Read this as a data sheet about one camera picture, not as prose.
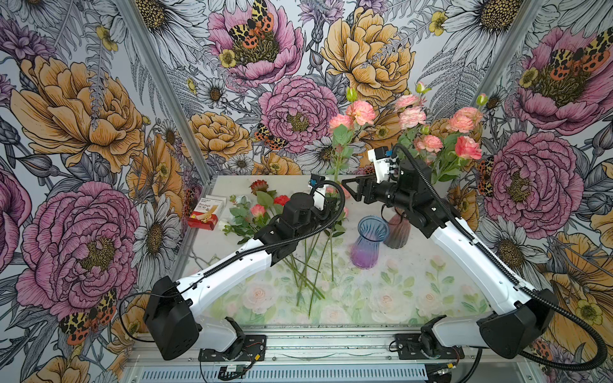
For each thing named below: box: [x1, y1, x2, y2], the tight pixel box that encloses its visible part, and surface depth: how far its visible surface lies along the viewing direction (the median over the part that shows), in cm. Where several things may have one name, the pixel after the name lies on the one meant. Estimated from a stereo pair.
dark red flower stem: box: [249, 179, 269, 197], surface depth 112 cm
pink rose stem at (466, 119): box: [447, 93, 489, 134], surface depth 73 cm
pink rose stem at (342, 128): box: [328, 87, 376, 283], surface depth 62 cm
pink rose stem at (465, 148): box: [431, 135, 483, 185], surface depth 70 cm
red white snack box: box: [188, 195, 227, 231], surface depth 105 cm
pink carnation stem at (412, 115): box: [394, 81, 432, 150], surface depth 74 cm
